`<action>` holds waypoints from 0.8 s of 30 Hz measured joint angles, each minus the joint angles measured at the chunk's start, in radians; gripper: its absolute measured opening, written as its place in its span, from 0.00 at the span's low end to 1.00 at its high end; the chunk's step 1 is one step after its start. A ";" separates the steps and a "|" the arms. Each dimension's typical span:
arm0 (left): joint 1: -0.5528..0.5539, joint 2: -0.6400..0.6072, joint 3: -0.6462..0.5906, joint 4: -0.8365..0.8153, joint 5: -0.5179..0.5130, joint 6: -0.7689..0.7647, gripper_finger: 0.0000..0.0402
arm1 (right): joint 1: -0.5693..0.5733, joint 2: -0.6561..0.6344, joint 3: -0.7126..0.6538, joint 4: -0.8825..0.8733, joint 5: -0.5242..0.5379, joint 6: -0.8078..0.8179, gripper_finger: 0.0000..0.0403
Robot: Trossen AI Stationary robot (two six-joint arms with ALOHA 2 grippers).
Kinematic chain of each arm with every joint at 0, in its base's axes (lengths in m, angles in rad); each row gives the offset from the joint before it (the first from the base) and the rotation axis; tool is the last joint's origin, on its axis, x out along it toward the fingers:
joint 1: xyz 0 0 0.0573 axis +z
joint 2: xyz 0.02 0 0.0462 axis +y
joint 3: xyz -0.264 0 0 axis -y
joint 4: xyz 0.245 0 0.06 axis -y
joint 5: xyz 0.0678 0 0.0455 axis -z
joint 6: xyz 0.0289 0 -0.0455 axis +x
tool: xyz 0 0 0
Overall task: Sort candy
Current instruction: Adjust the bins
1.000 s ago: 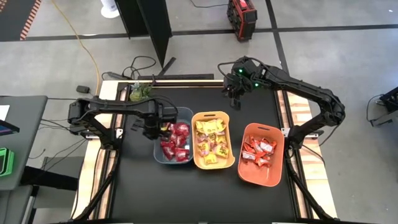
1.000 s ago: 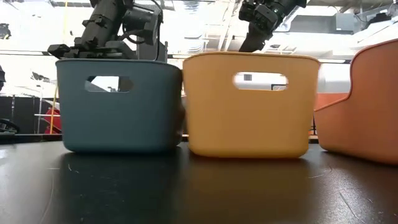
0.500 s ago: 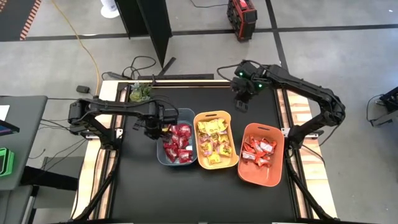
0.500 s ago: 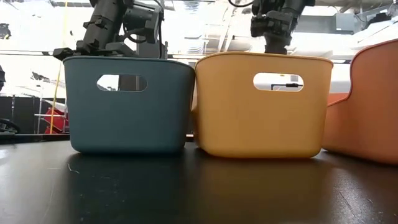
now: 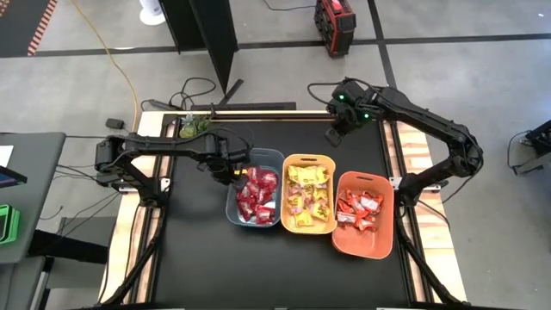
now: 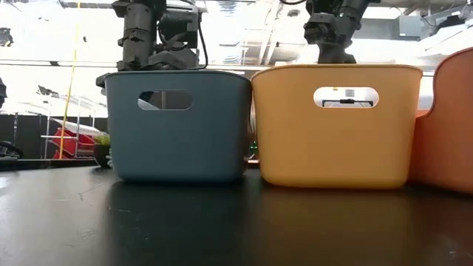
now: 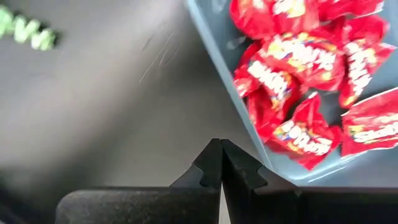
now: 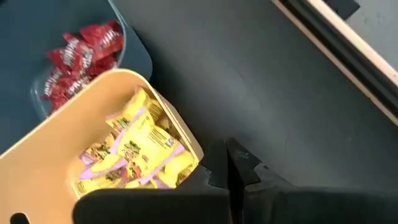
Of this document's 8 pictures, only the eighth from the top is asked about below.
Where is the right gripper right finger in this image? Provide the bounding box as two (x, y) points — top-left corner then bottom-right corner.
(226, 138), (398, 224)

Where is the blue-grey plastic bin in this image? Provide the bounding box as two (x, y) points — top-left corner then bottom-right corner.
(0, 0), (154, 155)

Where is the black aluminium table frame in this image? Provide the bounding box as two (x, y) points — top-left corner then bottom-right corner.
(271, 0), (398, 127)

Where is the red candy packet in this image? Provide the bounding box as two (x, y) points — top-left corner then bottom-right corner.
(79, 20), (125, 60)
(63, 73), (94, 99)
(88, 55), (118, 77)
(46, 32), (94, 74)
(39, 68), (71, 114)

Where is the pale yellow-orange plastic bin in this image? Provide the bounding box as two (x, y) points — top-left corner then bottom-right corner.
(0, 68), (205, 224)

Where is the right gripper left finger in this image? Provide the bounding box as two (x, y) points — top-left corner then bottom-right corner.
(72, 139), (231, 224)

